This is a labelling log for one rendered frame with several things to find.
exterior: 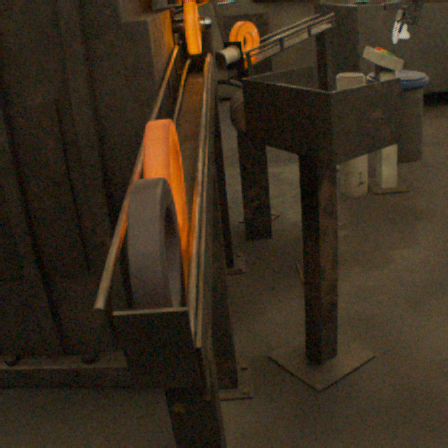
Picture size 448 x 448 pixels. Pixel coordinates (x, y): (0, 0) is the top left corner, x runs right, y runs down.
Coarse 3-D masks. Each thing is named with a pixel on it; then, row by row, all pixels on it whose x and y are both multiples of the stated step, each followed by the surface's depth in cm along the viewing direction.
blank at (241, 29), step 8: (240, 24) 193; (248, 24) 196; (232, 32) 192; (240, 32) 192; (248, 32) 196; (256, 32) 201; (232, 40) 192; (240, 40) 193; (248, 40) 201; (256, 40) 201; (248, 48) 201
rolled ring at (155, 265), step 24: (144, 192) 57; (168, 192) 63; (144, 216) 55; (168, 216) 66; (144, 240) 54; (168, 240) 68; (144, 264) 53; (168, 264) 68; (144, 288) 53; (168, 288) 55
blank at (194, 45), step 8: (184, 8) 148; (192, 8) 147; (184, 16) 147; (192, 16) 147; (192, 24) 147; (192, 32) 148; (200, 32) 161; (192, 40) 149; (200, 40) 156; (192, 48) 152; (200, 48) 153
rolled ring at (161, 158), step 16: (160, 128) 72; (144, 144) 71; (160, 144) 70; (176, 144) 80; (144, 160) 70; (160, 160) 69; (176, 160) 83; (144, 176) 69; (160, 176) 69; (176, 176) 84; (176, 192) 84; (176, 208) 83
